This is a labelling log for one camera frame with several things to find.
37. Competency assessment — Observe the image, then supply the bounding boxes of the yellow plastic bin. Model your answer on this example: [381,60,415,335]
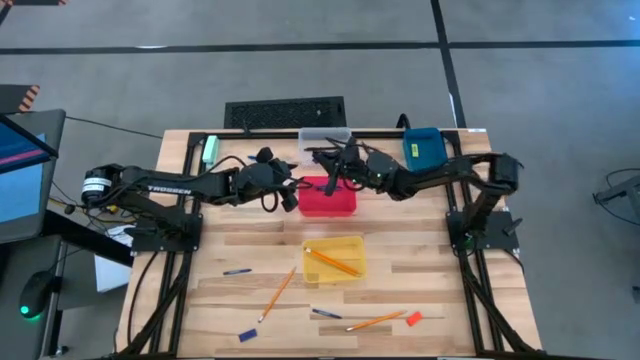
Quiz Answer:
[301,235,368,285]

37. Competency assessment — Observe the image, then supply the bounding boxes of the teal plastic bin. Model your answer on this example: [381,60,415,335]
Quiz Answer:
[402,127,449,174]

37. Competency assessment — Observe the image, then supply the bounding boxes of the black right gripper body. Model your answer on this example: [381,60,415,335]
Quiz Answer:
[324,137,371,197]

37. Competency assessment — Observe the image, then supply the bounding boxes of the yellow cable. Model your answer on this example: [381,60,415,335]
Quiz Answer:
[49,197,136,225]

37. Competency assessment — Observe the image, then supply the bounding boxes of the red plastic bin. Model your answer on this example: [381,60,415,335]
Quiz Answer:
[298,175,358,218]

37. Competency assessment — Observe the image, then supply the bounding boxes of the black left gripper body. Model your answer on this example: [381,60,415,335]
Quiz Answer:
[247,147,300,212]

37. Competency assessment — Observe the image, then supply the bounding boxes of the thin black floor cable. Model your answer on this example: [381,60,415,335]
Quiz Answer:
[64,115,165,140]

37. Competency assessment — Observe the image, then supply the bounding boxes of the gray chair base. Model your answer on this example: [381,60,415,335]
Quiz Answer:
[592,169,640,226]

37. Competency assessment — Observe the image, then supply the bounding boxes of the black computer mouse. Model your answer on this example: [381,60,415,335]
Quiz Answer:
[18,269,55,321]

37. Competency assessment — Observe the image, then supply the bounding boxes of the clear plastic bin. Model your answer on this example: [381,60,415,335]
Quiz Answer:
[298,127,354,166]

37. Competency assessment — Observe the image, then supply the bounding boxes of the mint green stapler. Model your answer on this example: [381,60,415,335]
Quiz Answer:
[201,134,221,166]

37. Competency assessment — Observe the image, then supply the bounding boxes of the monitor with blue screen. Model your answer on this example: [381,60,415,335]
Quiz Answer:
[0,108,67,245]

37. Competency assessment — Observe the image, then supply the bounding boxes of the black computer tower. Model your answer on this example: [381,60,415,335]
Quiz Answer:
[223,96,347,130]

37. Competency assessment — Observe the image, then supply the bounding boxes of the gray desk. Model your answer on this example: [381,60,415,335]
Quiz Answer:
[0,234,69,360]

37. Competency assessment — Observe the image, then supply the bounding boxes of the black aluminium table frame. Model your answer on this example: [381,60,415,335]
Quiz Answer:
[119,130,544,359]

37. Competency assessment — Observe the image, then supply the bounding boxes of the orange pencil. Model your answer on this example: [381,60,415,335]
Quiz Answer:
[257,266,298,324]
[345,310,408,333]
[304,246,362,278]

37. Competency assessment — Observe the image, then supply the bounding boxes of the white paper sheet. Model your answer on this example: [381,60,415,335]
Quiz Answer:
[93,224,133,294]

